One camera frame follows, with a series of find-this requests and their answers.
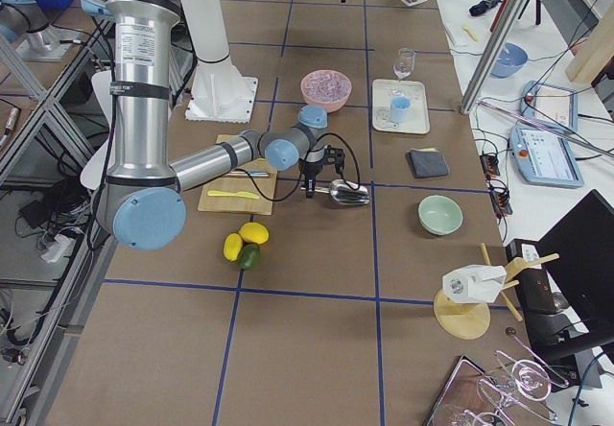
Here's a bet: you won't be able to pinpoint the folded blue umbrella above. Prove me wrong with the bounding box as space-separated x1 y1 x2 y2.
469 0 502 17

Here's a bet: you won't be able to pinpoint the near teach pendant tablet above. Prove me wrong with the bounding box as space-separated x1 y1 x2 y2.
509 126 584 188

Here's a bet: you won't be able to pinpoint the pile of clear ice cubes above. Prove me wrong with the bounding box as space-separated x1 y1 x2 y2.
303 71 351 103

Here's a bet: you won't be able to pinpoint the blue bowl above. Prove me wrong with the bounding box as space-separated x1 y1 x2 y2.
490 42 529 79

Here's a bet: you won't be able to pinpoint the wooden cutting board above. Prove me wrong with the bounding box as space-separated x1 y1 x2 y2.
198 158 277 215

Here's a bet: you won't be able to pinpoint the green lime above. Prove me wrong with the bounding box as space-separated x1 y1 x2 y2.
237 244 261 271

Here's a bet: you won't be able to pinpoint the clear wine glass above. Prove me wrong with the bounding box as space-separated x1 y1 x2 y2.
392 48 416 96

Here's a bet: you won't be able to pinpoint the white camera on stand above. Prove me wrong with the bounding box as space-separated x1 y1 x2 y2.
442 265 507 304

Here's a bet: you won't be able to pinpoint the wooden stand with round base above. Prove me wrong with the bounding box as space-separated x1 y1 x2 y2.
434 243 559 340

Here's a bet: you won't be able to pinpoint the yellow plastic knife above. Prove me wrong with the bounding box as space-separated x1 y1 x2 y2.
206 189 261 200

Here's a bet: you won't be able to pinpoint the wine glass rack tray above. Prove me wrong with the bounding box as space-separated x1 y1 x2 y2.
424 327 570 425

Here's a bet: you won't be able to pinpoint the teach pendant tablet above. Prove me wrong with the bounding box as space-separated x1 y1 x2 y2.
509 126 584 188
519 81 579 133

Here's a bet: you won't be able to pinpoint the cream bear tray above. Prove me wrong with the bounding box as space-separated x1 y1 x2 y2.
372 79 430 134

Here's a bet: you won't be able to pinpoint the pink bowl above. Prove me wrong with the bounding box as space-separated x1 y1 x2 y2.
300 69 352 112

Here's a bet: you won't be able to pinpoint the black monitor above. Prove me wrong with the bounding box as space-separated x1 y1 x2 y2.
536 189 614 327

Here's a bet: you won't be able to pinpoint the white plastic chair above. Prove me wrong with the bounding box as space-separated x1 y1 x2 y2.
80 70 113 191

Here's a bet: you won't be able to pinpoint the yellow lemons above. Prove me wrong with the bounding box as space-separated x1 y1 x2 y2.
223 222 270 262

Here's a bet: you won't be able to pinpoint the yellow plastic spoon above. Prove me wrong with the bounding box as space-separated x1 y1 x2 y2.
462 25 479 42

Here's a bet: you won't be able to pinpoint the far teach pendant tablet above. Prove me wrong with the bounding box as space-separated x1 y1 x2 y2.
519 81 579 133

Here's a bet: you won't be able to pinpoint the green bowl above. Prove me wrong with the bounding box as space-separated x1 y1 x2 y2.
418 195 463 236

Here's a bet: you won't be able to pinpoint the metal ice scoop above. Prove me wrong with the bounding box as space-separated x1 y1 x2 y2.
300 178 370 206

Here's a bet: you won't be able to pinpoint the aluminium frame post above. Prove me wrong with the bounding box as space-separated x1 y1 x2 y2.
460 0 528 114

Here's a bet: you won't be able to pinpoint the blue plastic cup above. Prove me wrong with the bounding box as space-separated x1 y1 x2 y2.
390 96 412 124

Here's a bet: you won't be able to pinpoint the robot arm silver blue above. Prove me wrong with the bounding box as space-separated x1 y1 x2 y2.
81 0 328 250

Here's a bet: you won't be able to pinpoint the grey folded cloth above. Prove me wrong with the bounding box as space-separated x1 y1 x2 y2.
406 148 450 178

